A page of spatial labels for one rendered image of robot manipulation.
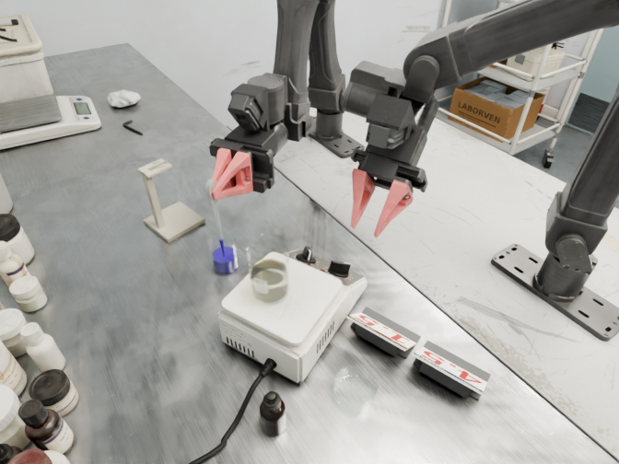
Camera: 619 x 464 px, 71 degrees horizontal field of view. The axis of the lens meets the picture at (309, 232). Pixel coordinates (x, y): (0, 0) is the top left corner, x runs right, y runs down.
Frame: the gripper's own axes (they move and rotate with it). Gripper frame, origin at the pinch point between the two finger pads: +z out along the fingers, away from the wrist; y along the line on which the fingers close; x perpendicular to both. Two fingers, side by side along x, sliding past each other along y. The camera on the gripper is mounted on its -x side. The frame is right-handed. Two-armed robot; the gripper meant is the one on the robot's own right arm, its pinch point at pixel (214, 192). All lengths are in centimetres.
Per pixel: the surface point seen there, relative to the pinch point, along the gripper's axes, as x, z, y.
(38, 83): 10, -38, -81
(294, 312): 6.3, 10.9, 17.3
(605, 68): 63, -285, 100
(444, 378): 13.3, 8.1, 36.6
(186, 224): 14.3, -6.0, -11.8
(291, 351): 8.2, 14.9, 18.7
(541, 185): 15, -47, 48
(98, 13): 4, -81, -98
